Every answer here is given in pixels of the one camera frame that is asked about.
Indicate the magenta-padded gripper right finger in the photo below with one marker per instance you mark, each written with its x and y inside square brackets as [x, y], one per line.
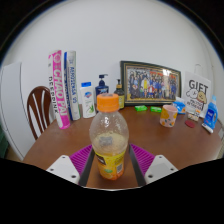
[160, 166]

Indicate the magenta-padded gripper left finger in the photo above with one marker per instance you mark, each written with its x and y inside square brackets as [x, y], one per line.
[63, 166]

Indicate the orange juice bottle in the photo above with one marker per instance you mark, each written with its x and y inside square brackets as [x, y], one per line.
[109, 140]

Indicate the pink mug with orange prints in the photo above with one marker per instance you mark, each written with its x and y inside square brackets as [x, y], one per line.
[168, 116]

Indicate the round red coaster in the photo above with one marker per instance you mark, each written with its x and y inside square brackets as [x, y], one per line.
[190, 123]

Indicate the small patterned packet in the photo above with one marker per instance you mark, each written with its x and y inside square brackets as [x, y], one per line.
[192, 117]

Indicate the brown wooden chair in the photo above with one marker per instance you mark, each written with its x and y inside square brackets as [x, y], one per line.
[39, 110]

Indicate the blue tissue pack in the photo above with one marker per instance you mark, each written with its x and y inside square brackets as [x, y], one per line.
[180, 106]

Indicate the white shampoo bottle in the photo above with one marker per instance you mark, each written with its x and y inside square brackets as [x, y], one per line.
[88, 101]

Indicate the blue detergent bottle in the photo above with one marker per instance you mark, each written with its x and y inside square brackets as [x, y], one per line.
[211, 115]

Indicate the dark amber pump bottle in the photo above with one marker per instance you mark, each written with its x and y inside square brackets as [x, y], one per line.
[120, 95]

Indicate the framed group picture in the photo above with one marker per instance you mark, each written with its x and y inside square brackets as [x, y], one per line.
[151, 83]

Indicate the white paper gift bag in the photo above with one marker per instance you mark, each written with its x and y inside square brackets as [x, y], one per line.
[198, 90]

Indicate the dark blue pump bottle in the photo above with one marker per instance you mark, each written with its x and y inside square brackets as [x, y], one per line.
[101, 88]

